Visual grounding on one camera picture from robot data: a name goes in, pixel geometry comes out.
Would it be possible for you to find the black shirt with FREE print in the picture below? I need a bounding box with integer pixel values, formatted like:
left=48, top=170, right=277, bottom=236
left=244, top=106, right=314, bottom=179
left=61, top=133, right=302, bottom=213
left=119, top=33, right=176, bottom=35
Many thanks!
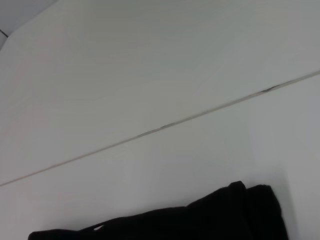
left=27, top=180, right=291, bottom=240

